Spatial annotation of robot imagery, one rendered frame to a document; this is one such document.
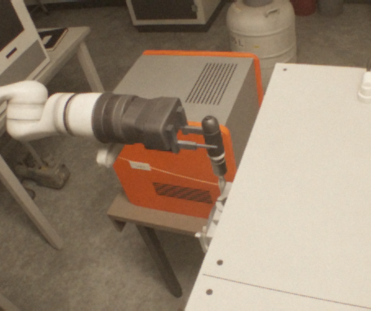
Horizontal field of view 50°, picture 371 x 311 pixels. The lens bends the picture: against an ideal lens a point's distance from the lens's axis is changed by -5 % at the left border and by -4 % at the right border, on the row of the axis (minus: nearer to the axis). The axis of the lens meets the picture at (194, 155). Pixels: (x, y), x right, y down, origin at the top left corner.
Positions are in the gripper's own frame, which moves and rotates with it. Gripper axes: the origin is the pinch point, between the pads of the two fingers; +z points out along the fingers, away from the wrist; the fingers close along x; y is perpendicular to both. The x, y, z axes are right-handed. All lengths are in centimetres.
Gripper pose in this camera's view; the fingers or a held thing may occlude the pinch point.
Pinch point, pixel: (219, 140)
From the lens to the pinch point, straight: 58.2
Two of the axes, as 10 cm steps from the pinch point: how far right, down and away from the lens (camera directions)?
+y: -1.9, -6.9, -7.0
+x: 3.3, -7.1, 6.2
